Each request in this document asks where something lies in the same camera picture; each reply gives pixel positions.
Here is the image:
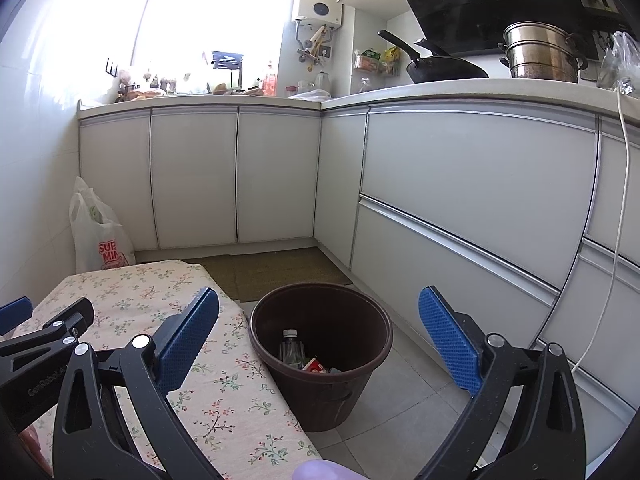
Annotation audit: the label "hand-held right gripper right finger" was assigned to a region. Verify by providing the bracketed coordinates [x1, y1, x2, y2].
[417, 286, 588, 480]

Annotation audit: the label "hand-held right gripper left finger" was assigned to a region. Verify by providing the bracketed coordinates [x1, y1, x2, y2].
[52, 287, 223, 480]

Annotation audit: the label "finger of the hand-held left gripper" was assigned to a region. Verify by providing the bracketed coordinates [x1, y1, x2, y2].
[0, 297, 96, 368]
[0, 296, 33, 336]

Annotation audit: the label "clear plastic bottle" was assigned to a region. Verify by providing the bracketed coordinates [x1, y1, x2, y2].
[280, 329, 307, 368]

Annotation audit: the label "brown plastic bucket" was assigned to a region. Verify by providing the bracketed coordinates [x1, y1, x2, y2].
[249, 282, 393, 433]

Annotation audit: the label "person's left forearm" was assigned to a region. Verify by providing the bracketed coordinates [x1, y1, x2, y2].
[19, 427, 53, 478]

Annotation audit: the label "white cabinet drawer front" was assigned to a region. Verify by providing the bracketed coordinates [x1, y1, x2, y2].
[581, 115, 640, 256]
[347, 195, 562, 363]
[357, 105, 601, 293]
[535, 240, 640, 461]

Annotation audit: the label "white plastic shopping bag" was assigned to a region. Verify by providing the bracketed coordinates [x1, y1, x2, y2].
[69, 176, 137, 272]

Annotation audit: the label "white cabinet door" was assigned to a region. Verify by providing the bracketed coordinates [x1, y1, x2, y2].
[78, 112, 161, 252]
[312, 107, 372, 272]
[150, 107, 240, 250]
[236, 106, 323, 243]

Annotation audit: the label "lavender garment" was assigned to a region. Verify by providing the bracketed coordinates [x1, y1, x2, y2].
[292, 461, 351, 480]

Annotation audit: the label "windowsill clutter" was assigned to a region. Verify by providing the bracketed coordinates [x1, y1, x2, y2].
[117, 67, 201, 103]

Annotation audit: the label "white kitchen countertop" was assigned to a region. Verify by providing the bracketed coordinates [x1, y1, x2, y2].
[76, 77, 640, 126]

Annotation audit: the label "black wok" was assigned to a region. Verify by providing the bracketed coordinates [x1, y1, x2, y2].
[377, 29, 490, 85]

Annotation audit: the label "steel steamer pot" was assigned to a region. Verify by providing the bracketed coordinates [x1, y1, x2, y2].
[498, 21, 590, 83]

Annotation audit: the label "kitchen window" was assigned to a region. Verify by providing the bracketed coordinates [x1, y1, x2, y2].
[130, 0, 293, 91]

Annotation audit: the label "crinkled clear plastic bags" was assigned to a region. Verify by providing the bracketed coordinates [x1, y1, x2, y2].
[597, 30, 640, 98]

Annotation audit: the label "black range hood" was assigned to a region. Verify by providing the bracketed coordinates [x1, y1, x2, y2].
[382, 0, 601, 61]

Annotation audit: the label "white power cable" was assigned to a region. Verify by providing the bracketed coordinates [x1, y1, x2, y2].
[570, 91, 632, 375]

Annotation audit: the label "wall spice rack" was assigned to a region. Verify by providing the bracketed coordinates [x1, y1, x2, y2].
[352, 47, 401, 77]

